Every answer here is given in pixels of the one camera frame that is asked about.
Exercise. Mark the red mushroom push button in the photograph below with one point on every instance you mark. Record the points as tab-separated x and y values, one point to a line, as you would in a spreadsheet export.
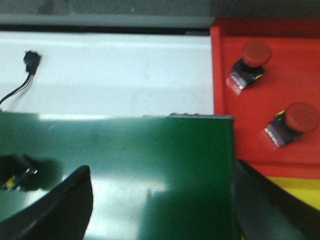
255	54
291	124

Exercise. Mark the aluminium conveyor frame rail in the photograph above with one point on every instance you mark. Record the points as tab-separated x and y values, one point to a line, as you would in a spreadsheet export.
195	115

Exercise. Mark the yellow plastic tray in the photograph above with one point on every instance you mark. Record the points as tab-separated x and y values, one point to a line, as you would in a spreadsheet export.
306	190

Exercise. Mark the green conveyor belt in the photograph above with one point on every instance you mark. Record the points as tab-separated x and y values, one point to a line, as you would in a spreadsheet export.
153	178

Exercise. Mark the black sensor with cable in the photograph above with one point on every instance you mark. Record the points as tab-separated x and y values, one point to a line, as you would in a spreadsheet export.
32	61

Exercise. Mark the grey speckled right countertop slab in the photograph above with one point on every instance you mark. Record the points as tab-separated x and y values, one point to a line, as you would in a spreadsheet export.
149	13

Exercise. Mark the red plastic tray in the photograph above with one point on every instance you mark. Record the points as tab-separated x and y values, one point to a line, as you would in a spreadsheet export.
292	75

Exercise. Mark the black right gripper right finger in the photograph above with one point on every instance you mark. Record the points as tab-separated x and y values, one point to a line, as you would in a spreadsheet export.
266	211

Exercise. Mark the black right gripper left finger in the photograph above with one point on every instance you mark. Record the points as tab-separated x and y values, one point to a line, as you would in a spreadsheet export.
62	214

